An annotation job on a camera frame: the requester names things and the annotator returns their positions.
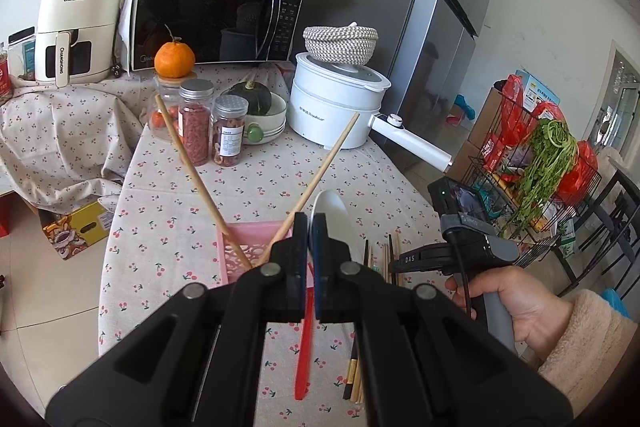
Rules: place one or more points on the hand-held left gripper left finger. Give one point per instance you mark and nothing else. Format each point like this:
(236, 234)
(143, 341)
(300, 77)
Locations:
(300, 267)

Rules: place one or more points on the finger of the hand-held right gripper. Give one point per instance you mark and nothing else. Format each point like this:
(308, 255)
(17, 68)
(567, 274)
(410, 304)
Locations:
(415, 259)

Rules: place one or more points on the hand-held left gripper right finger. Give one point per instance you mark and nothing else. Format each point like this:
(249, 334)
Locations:
(320, 277)

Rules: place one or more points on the black chopstick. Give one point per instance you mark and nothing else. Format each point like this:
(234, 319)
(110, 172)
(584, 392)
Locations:
(366, 252)

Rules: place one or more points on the pink plastic utensil basket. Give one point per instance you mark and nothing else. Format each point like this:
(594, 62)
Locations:
(250, 237)

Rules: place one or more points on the metal spoon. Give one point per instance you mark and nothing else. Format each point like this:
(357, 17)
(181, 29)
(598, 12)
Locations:
(332, 212)

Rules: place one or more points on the red plastic spoon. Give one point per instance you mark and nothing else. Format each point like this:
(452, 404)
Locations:
(303, 357)

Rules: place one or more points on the person's right forearm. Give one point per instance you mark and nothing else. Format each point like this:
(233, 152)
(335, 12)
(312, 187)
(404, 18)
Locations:
(585, 347)

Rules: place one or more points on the person's right hand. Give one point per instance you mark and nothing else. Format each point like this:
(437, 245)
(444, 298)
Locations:
(530, 307)

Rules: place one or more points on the bunch of green vegetables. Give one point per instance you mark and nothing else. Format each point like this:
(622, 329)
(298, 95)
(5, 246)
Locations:
(545, 162)

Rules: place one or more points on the red plastic bag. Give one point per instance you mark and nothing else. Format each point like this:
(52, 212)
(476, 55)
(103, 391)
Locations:
(580, 172)
(512, 107)

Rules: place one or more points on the brown cardboard box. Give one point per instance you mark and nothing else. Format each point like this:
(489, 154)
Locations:
(480, 127)

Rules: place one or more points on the black chair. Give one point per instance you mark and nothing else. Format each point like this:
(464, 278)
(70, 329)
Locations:
(620, 207)

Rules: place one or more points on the cherry print tablecloth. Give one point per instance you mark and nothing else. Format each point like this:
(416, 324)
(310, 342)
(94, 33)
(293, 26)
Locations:
(165, 227)

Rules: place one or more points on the jar of nuts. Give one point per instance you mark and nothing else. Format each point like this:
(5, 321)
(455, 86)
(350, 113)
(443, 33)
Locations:
(229, 142)

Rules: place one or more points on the blue and pink toy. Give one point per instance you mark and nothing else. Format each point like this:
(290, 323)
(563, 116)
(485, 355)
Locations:
(465, 104)

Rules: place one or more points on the white electric pot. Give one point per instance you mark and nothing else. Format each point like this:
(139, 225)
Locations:
(330, 107)

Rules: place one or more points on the blue and white box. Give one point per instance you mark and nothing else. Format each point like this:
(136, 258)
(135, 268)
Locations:
(537, 87)

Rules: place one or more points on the jar of red goji berries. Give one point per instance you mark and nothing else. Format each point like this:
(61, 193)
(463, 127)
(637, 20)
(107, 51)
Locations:
(195, 132)

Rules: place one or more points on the dark green squash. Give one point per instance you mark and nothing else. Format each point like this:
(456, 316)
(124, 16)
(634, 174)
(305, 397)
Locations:
(252, 99)

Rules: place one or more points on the glass door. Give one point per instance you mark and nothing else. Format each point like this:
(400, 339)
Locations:
(620, 107)

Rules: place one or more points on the glass jar with wooden lid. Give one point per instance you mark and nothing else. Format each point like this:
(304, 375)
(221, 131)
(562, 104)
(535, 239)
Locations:
(162, 117)

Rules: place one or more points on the printed cardboard box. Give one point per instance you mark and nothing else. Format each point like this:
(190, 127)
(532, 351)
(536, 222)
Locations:
(75, 229)

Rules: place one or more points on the orange mandarin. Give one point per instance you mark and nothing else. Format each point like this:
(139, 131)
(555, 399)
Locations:
(174, 59)

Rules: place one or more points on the black microwave oven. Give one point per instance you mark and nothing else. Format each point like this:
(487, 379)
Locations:
(200, 17)

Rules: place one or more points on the cherry print cloth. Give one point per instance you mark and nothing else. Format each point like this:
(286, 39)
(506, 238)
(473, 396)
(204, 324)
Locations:
(60, 132)

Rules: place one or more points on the red box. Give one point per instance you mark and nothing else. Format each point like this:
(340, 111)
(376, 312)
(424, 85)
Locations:
(4, 217)

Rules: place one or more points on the cream air fryer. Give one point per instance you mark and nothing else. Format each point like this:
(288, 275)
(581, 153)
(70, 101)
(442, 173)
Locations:
(80, 7)

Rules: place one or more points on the red label jar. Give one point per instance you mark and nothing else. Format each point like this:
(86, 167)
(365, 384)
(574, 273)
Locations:
(4, 82)

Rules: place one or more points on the clear container with black lid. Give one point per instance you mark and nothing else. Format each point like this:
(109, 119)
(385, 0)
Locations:
(22, 52)

